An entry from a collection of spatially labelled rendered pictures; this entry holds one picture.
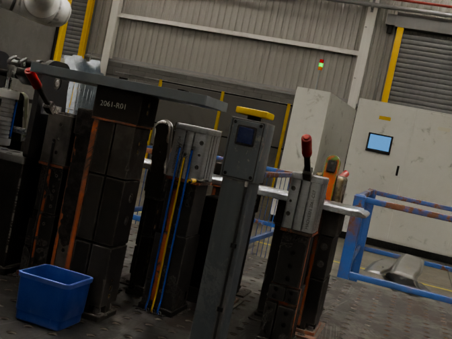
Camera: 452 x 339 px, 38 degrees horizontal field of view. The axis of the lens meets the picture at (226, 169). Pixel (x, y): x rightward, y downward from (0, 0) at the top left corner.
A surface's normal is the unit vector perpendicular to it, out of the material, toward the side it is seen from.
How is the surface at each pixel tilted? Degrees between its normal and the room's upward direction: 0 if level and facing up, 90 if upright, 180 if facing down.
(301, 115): 90
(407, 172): 90
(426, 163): 90
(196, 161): 90
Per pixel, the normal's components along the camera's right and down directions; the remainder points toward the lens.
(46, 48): 0.95, 0.22
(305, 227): -0.29, 0.00
